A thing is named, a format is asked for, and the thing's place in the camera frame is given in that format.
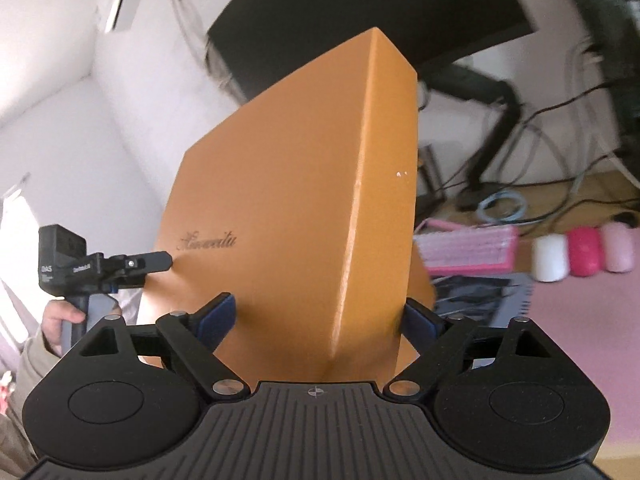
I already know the orange box lid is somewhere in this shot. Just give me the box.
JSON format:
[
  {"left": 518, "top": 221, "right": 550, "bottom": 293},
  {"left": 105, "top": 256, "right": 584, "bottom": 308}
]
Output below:
[{"left": 138, "top": 29, "right": 433, "bottom": 385}]

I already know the person's left hand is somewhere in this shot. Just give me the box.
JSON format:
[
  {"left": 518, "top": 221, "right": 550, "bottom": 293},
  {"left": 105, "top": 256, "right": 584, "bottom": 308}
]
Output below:
[{"left": 41, "top": 300, "right": 86, "bottom": 356}]

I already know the grey printed desk mat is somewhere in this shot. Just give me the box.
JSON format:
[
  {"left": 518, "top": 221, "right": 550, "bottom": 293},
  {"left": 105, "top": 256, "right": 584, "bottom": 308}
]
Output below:
[{"left": 434, "top": 273, "right": 534, "bottom": 328}]

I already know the pink keyboard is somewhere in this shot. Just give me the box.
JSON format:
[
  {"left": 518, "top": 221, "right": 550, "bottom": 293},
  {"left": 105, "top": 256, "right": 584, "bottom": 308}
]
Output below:
[{"left": 413, "top": 226, "right": 518, "bottom": 276}]

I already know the white computer mouse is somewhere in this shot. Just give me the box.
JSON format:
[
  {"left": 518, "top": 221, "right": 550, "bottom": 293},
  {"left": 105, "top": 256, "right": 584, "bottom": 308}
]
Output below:
[{"left": 532, "top": 234, "right": 570, "bottom": 283}]

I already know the pink desk mat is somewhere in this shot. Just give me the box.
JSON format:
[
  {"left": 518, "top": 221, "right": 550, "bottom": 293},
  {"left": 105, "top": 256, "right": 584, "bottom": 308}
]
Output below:
[{"left": 528, "top": 270, "right": 639, "bottom": 460}]

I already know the hot pink computer mouse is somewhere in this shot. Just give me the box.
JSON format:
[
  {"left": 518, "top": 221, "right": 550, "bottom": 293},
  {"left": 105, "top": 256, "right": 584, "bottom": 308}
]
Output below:
[{"left": 567, "top": 226, "right": 604, "bottom": 278}]

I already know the light pink computer mouse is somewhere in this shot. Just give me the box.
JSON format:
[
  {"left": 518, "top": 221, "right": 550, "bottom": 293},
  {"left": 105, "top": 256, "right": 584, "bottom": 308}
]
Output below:
[{"left": 600, "top": 222, "right": 634, "bottom": 273}]

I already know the black curved monitor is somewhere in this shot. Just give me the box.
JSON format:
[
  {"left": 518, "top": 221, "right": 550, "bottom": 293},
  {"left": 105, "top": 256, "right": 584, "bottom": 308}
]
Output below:
[{"left": 207, "top": 0, "right": 535, "bottom": 100}]

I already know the black PC tower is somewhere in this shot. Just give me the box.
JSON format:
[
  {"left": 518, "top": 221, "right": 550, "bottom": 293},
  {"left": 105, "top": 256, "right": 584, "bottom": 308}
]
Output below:
[{"left": 573, "top": 0, "right": 639, "bottom": 177}]

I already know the blue coiled cable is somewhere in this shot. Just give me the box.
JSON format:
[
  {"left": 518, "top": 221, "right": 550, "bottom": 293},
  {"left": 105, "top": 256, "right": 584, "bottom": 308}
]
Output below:
[{"left": 475, "top": 188, "right": 528, "bottom": 226}]

